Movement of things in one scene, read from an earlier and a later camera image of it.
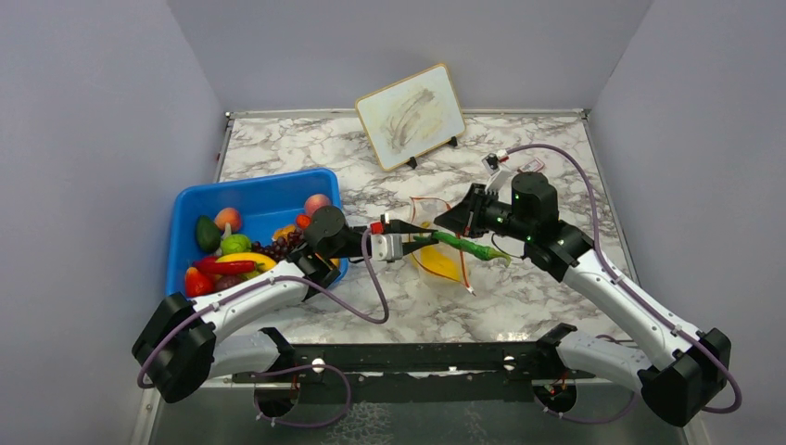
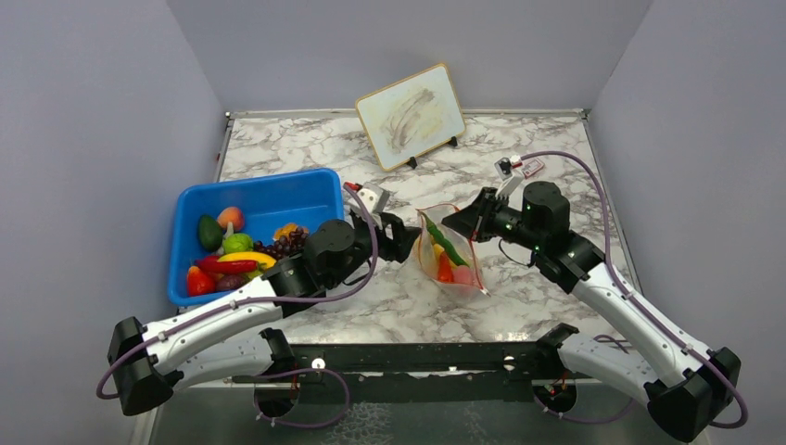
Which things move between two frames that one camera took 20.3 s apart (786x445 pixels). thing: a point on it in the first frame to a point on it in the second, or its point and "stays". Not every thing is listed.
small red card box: x=532 y=166 stays
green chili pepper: x=483 y=253 to x=437 y=237
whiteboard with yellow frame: x=411 y=116 stays
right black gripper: x=465 y=217 stays
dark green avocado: x=208 y=234 stays
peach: x=314 y=202 to x=462 y=274
